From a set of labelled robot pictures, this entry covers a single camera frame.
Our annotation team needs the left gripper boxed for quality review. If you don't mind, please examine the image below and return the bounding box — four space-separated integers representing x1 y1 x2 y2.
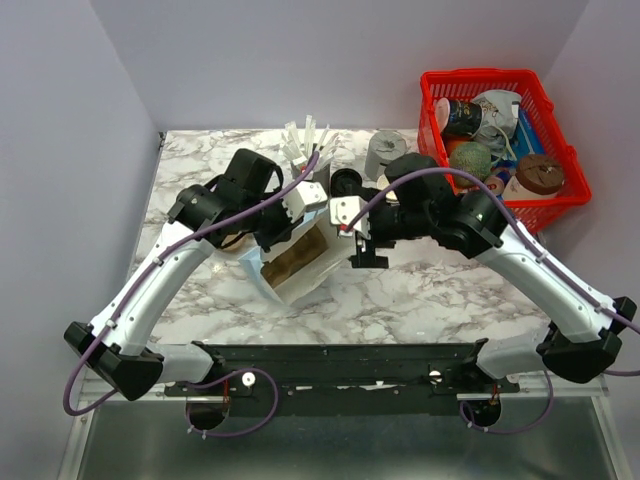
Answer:
242 187 306 254

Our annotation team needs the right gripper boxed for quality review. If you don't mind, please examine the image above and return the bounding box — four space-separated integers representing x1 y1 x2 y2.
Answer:
345 183 432 270

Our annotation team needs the brown cardboard cup carrier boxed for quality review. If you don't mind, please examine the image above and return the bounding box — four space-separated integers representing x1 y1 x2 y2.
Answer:
261 226 328 288

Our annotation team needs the blue paper bag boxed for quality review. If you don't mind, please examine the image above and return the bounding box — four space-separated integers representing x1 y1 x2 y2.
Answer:
239 209 354 305

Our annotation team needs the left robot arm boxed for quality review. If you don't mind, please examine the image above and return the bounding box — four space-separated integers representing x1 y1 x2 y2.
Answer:
63 149 319 401

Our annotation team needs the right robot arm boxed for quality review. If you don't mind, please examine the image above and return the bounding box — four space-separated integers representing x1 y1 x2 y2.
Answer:
331 153 636 392

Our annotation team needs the stack of black lids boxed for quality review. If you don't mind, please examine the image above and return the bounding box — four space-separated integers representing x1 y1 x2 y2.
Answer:
330 168 363 198

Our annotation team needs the grey wrapped paper roll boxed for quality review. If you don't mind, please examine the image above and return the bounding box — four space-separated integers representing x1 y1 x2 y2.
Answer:
364 130 407 181

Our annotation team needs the orange fruit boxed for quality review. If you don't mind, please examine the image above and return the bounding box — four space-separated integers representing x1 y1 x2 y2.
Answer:
444 138 468 156

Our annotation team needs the green netted melon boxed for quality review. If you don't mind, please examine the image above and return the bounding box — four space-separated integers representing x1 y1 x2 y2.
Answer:
449 142 492 181

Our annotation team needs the red bull can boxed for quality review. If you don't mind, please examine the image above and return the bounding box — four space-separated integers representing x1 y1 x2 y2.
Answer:
485 170 511 197

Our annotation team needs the black instant noodle cup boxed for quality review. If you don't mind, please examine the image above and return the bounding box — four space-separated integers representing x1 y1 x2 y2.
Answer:
434 98 483 138

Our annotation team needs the red plastic basket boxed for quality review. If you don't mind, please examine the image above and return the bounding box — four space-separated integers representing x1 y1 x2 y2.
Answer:
417 68 593 244

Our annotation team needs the brown lidded dessert cup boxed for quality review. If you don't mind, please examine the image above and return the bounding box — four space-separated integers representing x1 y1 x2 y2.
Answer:
502 154 565 201

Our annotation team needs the blue box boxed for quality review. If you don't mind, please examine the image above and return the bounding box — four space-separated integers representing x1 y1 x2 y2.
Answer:
511 108 546 160

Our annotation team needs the grey foil snack bag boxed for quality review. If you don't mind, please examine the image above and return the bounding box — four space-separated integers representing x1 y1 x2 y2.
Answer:
471 89 522 156

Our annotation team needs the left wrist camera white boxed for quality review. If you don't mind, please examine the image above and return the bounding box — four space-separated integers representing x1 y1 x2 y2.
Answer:
283 181 328 223

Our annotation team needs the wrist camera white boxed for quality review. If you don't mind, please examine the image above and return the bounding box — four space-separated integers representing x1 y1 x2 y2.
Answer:
283 181 328 223
329 196 371 240

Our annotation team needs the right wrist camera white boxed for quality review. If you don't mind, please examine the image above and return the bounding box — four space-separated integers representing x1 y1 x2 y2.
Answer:
329 196 371 240

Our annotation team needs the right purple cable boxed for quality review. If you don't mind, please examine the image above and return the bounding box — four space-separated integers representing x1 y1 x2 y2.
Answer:
344 167 640 436

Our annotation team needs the purple cable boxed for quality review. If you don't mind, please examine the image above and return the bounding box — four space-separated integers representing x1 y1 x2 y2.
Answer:
344 167 640 436
63 149 321 439

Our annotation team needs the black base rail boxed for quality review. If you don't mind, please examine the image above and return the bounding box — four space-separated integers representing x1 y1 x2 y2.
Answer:
165 343 519 417

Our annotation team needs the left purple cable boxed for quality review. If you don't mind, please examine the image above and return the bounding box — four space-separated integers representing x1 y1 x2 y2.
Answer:
63 149 321 439

